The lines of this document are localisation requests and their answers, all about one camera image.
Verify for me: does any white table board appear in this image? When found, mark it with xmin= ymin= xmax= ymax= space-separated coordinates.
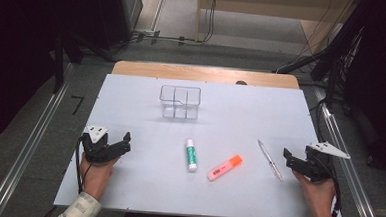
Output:
xmin=52 ymin=70 xmax=352 ymax=217

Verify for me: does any black metal stand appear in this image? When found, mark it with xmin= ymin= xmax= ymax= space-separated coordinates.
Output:
xmin=270 ymin=12 xmax=367 ymax=113
xmin=49 ymin=29 xmax=117 ymax=97

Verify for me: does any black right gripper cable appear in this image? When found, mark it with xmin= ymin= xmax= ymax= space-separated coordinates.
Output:
xmin=314 ymin=154 xmax=346 ymax=217

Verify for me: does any light wooden desk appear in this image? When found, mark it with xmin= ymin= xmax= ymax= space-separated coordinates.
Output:
xmin=193 ymin=0 xmax=359 ymax=51

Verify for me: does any white and green glue stick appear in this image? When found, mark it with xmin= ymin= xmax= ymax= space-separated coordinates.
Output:
xmin=184 ymin=137 xmax=200 ymax=173

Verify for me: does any wooden table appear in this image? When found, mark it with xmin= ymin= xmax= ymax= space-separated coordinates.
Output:
xmin=110 ymin=59 xmax=301 ymax=90

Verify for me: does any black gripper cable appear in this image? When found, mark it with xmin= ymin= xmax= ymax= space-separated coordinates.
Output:
xmin=314 ymin=154 xmax=346 ymax=217
xmin=72 ymin=135 xmax=95 ymax=195

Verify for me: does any person's right hand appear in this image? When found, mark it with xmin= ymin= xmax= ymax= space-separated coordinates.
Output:
xmin=289 ymin=170 xmax=339 ymax=217

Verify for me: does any black cabinet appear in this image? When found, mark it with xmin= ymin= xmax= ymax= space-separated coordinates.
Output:
xmin=89 ymin=0 xmax=145 ymax=52

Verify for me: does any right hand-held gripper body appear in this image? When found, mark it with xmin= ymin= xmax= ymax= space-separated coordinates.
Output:
xmin=302 ymin=139 xmax=352 ymax=185

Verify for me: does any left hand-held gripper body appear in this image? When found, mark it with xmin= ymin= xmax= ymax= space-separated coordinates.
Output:
xmin=79 ymin=125 xmax=115 ymax=166

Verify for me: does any silver pen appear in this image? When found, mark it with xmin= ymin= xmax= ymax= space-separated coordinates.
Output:
xmin=254 ymin=139 xmax=285 ymax=182

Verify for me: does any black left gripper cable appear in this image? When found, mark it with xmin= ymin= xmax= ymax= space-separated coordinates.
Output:
xmin=72 ymin=135 xmax=95 ymax=195

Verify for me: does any clear plastic desk organizer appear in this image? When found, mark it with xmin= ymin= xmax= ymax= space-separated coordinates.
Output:
xmin=157 ymin=84 xmax=203 ymax=121

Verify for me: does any black hanging cable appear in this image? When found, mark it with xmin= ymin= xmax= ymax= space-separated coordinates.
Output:
xmin=199 ymin=0 xmax=220 ymax=45

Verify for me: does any pink and orange highlighter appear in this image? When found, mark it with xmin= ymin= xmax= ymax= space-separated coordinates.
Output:
xmin=206 ymin=152 xmax=245 ymax=184

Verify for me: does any floor cable with plugs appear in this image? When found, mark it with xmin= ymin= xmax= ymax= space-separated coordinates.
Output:
xmin=129 ymin=28 xmax=201 ymax=49

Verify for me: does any metal floor rail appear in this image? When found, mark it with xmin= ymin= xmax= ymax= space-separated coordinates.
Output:
xmin=305 ymin=85 xmax=386 ymax=217
xmin=0 ymin=58 xmax=77 ymax=217

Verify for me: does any person's left hand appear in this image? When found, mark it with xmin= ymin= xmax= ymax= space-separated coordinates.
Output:
xmin=77 ymin=151 xmax=120 ymax=203

